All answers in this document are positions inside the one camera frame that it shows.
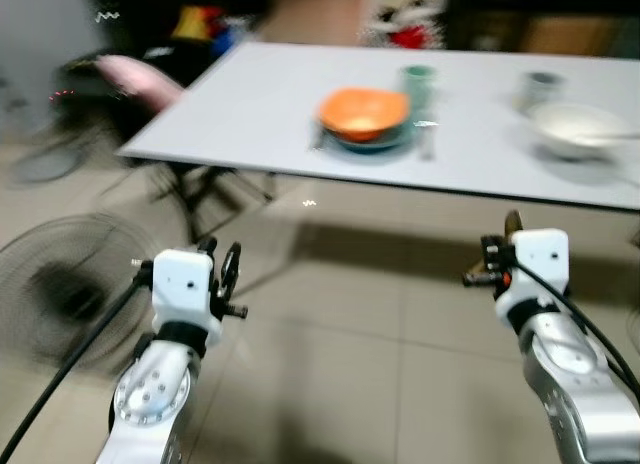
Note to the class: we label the green mug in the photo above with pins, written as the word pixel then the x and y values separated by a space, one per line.
pixel 418 84

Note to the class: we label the black floor fan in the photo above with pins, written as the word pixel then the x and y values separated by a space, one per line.
pixel 60 284

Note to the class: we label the white bowl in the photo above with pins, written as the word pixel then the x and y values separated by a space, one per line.
pixel 575 124

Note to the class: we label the red soft item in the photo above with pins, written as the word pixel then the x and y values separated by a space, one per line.
pixel 408 36

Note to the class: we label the pink cushioned chair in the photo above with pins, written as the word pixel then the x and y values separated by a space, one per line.
pixel 135 76

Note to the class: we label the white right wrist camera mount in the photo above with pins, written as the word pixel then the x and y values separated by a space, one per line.
pixel 540 259

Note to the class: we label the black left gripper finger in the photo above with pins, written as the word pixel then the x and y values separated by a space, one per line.
pixel 237 264
pixel 207 246

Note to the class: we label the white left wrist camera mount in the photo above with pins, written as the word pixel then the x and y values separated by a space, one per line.
pixel 180 284

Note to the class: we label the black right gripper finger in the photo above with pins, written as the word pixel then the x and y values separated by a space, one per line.
pixel 514 224

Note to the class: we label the brown cardboard box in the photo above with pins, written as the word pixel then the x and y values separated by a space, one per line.
pixel 570 36

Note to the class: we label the black table leg frame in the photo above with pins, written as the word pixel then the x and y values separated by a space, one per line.
pixel 190 199

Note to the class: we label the orange bowl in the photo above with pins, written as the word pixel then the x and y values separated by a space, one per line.
pixel 360 109

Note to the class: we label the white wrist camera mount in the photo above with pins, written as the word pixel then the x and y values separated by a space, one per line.
pixel 180 284
pixel 540 259

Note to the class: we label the grey mug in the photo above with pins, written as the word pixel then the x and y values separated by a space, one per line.
pixel 540 89

